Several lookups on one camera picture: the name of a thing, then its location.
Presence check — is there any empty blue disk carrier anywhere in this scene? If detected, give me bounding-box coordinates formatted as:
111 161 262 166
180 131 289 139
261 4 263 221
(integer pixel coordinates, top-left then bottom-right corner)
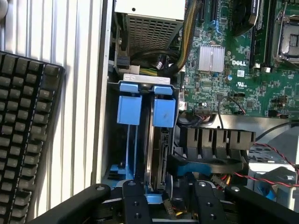
109 80 143 187

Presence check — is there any silver black hard disk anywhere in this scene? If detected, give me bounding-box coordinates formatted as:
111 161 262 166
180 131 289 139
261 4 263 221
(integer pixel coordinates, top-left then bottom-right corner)
145 126 174 195

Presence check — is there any black computer keyboard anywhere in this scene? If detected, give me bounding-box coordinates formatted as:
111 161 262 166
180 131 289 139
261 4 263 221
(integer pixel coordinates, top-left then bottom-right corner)
0 50 66 224

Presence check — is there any green Dell motherboard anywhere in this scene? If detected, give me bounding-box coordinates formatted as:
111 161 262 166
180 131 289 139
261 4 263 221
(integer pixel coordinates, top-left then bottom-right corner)
177 0 299 120

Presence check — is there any thin black wire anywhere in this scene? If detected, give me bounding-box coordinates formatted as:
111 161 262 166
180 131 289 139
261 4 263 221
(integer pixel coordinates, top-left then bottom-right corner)
216 95 246 129

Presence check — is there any metal CPU socket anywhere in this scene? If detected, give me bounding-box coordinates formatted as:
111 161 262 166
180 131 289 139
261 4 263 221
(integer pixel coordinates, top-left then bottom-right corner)
271 8 299 66

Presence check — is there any silver chipset heatsink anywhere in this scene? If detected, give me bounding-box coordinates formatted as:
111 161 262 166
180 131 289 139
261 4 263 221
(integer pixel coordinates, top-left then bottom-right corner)
197 45 226 73

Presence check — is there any black expansion slot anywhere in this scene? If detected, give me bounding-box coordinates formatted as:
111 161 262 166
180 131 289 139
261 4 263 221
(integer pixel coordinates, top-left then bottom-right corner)
199 0 220 23

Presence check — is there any silver perforated power supply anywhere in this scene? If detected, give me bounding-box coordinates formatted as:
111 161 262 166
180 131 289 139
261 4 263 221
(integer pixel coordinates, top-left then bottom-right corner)
114 0 185 55

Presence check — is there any grey open PC case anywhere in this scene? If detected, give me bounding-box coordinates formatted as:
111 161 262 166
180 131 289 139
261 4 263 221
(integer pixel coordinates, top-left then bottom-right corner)
92 0 299 210

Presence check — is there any black RAM slot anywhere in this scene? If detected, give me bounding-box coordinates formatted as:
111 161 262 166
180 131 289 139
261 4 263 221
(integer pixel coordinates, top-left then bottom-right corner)
250 0 273 70

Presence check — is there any red black twisted wire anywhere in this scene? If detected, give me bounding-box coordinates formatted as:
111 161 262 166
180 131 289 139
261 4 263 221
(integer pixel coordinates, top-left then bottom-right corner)
233 142 299 188

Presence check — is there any yellow black braided cable bundle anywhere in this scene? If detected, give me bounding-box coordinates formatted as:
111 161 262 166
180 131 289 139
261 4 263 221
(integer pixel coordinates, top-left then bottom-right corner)
172 0 204 73

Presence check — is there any blue disk carrier with disk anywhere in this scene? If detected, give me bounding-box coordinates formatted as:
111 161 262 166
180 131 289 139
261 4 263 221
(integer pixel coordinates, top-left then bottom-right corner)
144 85 176 200

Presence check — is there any thick black cable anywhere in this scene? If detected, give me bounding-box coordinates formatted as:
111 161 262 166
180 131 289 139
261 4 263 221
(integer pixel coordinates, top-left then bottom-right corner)
129 49 181 72

